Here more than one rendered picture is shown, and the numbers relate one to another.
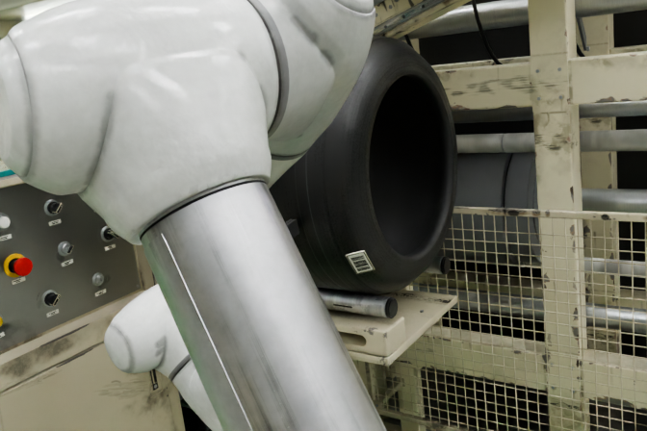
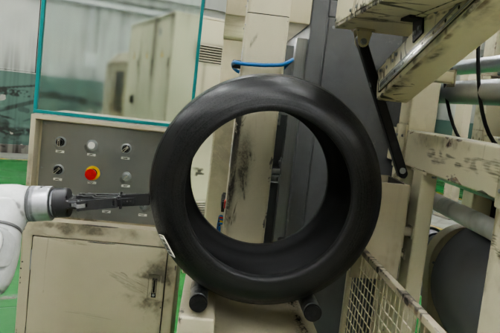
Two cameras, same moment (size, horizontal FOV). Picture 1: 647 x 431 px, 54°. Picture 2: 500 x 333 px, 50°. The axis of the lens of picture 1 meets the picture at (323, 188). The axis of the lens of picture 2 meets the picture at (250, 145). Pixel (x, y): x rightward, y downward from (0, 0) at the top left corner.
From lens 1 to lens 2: 1.25 m
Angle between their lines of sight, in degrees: 50
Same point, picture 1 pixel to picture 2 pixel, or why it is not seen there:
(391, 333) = (187, 322)
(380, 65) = (239, 95)
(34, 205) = (115, 143)
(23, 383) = (65, 239)
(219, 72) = not seen: outside the picture
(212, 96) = not seen: outside the picture
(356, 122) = (185, 132)
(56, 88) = not seen: outside the picture
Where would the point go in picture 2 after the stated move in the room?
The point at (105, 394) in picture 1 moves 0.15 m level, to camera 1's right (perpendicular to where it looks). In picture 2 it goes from (114, 277) to (133, 292)
